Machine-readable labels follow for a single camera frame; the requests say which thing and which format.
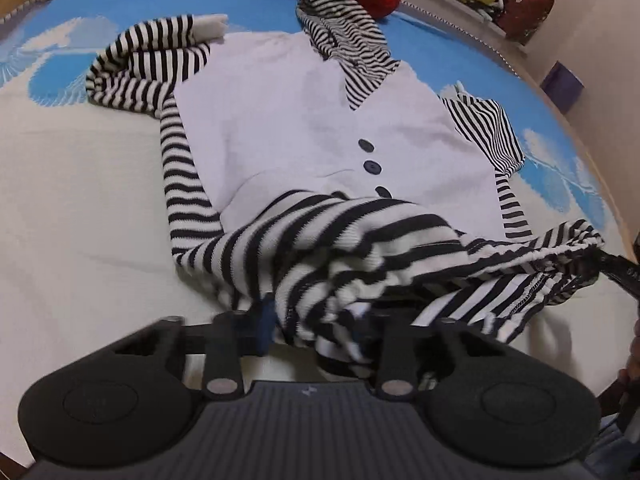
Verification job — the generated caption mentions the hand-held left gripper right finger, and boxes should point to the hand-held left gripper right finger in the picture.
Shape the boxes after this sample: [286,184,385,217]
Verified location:
[370,310,506,398]

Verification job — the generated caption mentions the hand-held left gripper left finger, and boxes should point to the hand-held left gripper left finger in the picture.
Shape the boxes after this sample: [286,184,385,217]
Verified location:
[112,299,275,400]

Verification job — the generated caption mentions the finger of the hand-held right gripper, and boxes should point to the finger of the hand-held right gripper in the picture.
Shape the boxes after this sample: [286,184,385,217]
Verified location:
[597,249,640,306]

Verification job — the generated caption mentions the white striped hooded top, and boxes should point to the white striped hooded top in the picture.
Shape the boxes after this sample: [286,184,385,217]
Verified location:
[85,0,606,391]

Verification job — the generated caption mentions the person's right hand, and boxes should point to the person's right hand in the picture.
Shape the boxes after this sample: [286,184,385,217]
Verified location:
[617,317,640,391]

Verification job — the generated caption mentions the person's jeans leg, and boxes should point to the person's jeans leg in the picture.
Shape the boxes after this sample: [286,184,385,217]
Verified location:
[582,410,640,471]

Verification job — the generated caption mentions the purple box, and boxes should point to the purple box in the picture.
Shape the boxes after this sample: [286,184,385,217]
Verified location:
[542,61,586,113]

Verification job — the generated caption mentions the blue white printed bed sheet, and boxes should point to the blue white printed bed sheet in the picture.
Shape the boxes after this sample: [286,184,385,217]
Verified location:
[0,0,626,461]

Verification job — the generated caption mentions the maroon cushion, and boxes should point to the maroon cushion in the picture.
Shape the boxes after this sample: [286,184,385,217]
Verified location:
[497,0,555,46]

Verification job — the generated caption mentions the window sill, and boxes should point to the window sill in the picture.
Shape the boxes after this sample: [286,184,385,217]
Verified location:
[395,0,531,56]

